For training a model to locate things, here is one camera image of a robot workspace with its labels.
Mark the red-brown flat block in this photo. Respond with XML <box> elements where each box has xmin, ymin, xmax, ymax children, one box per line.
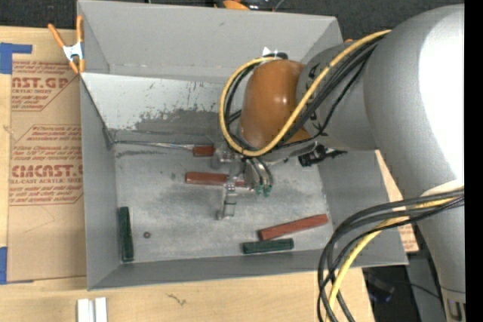
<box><xmin>257</xmin><ymin>213</ymin><xmax>330</xmax><ymax>242</ymax></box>
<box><xmin>184</xmin><ymin>171</ymin><xmax>246</xmax><ymax>189</ymax></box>
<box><xmin>192</xmin><ymin>145</ymin><xmax>217</xmax><ymax>158</ymax></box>

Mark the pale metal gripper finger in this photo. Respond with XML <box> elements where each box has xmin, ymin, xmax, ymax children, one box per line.
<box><xmin>210</xmin><ymin>149</ymin><xmax>235</xmax><ymax>170</ymax></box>
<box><xmin>215</xmin><ymin>182</ymin><xmax>239</xmax><ymax>221</ymax></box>

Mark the dark green flat block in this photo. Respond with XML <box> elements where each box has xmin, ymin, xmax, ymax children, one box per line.
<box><xmin>118</xmin><ymin>206</ymin><xmax>136</xmax><ymax>263</ymax></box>
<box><xmin>241</xmin><ymin>238</ymin><xmax>295</xmax><ymax>255</ymax></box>

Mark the grey metal bin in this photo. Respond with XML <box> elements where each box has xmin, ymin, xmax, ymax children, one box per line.
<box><xmin>76</xmin><ymin>0</ymin><xmax>410</xmax><ymax>292</ymax></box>

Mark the black cylinder on white bracket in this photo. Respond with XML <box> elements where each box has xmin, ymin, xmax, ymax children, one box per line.
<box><xmin>297</xmin><ymin>142</ymin><xmax>349</xmax><ymax>168</ymax></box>

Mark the brown cardboard board, red print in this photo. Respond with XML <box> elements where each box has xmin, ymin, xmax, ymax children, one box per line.
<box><xmin>0</xmin><ymin>25</ymin><xmax>420</xmax><ymax>284</ymax></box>

